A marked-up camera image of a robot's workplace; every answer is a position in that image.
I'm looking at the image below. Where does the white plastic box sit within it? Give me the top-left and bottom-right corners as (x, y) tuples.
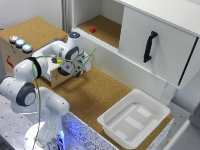
(96, 88), (172, 150)

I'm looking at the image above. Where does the black door handle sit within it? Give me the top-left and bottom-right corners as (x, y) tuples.
(143, 30), (159, 64)

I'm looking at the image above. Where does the wooden drawer box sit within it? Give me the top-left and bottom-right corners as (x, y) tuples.
(0, 16), (70, 80)

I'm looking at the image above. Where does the green cable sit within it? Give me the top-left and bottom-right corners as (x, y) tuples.
(30, 46), (100, 150)

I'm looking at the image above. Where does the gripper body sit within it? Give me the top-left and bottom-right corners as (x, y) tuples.
(65, 55), (92, 76)

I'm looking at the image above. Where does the green button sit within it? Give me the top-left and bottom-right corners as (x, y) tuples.
(21, 43), (34, 54)

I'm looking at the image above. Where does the yellow block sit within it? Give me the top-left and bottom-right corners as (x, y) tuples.
(54, 58), (64, 65)

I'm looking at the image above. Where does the white cabinet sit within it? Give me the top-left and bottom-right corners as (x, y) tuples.
(61, 0), (200, 107)

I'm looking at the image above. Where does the black drawer handle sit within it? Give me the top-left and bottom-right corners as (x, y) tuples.
(58, 66), (72, 77)

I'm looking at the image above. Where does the wooden drawer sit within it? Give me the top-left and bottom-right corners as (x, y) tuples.
(41, 57), (88, 89)

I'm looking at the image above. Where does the white sliding door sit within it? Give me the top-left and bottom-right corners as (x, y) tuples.
(117, 5), (200, 87)

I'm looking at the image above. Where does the red button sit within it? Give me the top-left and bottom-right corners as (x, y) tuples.
(9, 34), (20, 44)

